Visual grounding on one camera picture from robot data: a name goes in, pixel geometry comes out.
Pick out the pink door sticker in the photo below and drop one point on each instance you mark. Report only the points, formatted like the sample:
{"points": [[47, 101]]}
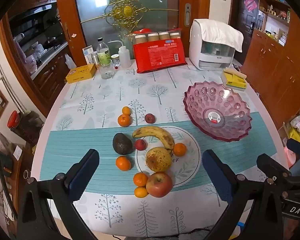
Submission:
{"points": [[250, 3]]}

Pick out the white countertop appliance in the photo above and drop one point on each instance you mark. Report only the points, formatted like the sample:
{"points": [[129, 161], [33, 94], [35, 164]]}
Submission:
{"points": [[195, 45]]}

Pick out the wooden display shelf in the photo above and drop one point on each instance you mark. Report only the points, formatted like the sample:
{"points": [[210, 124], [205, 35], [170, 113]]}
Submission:
{"points": [[275, 20]]}

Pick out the yellow tissue pack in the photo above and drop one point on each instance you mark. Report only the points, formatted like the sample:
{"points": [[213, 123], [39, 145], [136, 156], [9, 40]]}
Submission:
{"points": [[233, 81]]}

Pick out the spotted yellow pear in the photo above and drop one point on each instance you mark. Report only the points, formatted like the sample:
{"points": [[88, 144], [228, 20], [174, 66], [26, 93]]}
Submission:
{"points": [[158, 160]]}

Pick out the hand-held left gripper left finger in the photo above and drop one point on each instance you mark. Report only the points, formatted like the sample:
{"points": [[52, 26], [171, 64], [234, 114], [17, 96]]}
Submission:
{"points": [[83, 177]]}

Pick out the bright red small fruit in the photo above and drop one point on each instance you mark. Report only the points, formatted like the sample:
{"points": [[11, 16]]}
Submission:
{"points": [[140, 144]]}

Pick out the red pack of paper cups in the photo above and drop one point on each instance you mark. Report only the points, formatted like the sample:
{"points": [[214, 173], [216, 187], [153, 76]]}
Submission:
{"points": [[160, 55]]}

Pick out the spotted yellow banana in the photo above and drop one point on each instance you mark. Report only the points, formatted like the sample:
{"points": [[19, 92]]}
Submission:
{"points": [[162, 133]]}

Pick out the yellow box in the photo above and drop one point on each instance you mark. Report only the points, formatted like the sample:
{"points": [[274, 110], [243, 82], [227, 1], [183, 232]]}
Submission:
{"points": [[80, 73]]}

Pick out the clear bottle green label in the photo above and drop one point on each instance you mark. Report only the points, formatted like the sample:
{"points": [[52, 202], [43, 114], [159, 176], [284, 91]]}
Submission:
{"points": [[103, 53]]}

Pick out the small glass jar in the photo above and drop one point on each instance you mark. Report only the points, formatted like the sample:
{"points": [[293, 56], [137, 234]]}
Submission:
{"points": [[115, 60]]}

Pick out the clear drinking glass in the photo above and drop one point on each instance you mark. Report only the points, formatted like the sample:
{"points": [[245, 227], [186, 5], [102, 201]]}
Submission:
{"points": [[106, 71]]}

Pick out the dark avocado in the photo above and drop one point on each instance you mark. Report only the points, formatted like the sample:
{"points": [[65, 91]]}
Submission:
{"points": [[122, 143]]}

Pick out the metal can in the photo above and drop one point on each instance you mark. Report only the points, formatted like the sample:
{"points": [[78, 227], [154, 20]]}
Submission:
{"points": [[94, 58]]}

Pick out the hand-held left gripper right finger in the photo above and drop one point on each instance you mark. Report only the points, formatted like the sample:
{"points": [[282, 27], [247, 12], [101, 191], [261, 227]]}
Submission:
{"points": [[216, 175]]}

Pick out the gold door ornament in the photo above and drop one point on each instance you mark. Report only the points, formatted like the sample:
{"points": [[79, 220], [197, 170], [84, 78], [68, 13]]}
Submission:
{"points": [[126, 11]]}

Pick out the small tangerine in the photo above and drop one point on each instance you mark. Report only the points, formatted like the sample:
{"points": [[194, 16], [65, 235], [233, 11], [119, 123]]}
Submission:
{"points": [[126, 110]]}

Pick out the dark red small fruit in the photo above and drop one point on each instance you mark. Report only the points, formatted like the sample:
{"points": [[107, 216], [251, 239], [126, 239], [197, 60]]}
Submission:
{"points": [[149, 118]]}

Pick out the red apple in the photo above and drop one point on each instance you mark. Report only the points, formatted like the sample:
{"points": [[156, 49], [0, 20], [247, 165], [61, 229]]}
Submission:
{"points": [[160, 185]]}

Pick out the white round plate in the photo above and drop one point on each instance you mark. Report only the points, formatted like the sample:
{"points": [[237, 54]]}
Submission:
{"points": [[187, 165]]}

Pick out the brown wooden cabinet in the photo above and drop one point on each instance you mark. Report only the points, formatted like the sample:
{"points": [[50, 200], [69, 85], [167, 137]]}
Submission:
{"points": [[272, 62]]}

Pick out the white towel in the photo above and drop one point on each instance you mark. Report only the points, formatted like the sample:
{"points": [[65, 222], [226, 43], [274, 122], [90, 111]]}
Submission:
{"points": [[222, 32]]}

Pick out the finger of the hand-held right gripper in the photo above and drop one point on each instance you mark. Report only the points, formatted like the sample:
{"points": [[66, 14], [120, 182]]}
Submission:
{"points": [[272, 166], [298, 146]]}

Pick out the pink glass bowl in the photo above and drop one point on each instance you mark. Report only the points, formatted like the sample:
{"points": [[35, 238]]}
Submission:
{"points": [[202, 97]]}

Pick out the blue white carton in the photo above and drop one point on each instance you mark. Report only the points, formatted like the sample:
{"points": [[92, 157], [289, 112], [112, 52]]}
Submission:
{"points": [[87, 53]]}

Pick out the dark kitchen cabinet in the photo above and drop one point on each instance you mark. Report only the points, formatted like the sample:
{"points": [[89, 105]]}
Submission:
{"points": [[50, 75]]}

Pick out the dark entrance door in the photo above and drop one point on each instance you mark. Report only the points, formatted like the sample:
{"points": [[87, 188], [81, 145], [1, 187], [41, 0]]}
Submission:
{"points": [[242, 20]]}

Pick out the white squeeze bottle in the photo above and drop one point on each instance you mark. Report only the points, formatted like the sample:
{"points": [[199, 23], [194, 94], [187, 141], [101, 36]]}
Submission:
{"points": [[123, 57]]}

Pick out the red lidded container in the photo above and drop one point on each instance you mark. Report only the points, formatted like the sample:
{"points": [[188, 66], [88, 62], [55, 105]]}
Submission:
{"points": [[13, 118]]}

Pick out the orange tangerine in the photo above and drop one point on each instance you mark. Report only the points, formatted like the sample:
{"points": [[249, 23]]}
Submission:
{"points": [[140, 179], [140, 192], [123, 163], [124, 120], [180, 149]]}

